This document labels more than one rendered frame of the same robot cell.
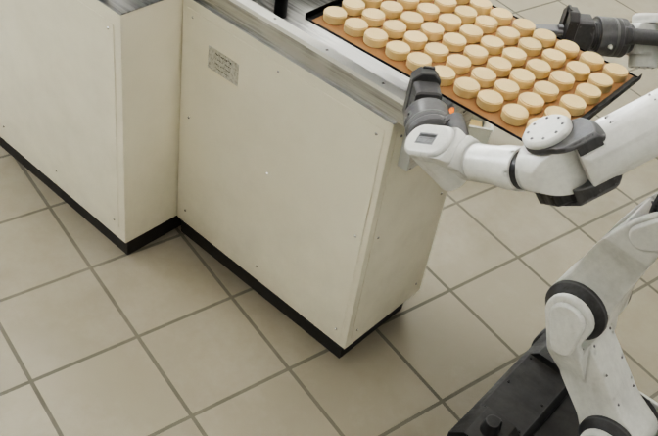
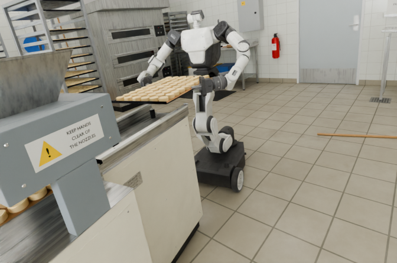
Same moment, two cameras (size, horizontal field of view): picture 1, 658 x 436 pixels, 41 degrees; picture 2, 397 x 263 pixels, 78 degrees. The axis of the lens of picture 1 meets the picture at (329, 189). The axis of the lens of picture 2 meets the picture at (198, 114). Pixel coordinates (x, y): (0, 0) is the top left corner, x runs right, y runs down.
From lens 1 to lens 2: 2.18 m
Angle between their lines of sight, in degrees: 82
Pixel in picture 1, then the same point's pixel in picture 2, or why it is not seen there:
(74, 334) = not seen: outside the picture
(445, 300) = not seen: hidden behind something
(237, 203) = (160, 236)
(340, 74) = (169, 121)
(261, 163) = (162, 198)
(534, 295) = not seen: hidden behind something
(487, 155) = (242, 61)
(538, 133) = (244, 46)
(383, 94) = (181, 111)
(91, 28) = (115, 234)
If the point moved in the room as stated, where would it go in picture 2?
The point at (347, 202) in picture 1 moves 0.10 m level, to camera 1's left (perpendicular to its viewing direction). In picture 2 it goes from (188, 162) to (189, 170)
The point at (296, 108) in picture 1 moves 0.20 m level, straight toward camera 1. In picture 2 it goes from (165, 153) to (201, 145)
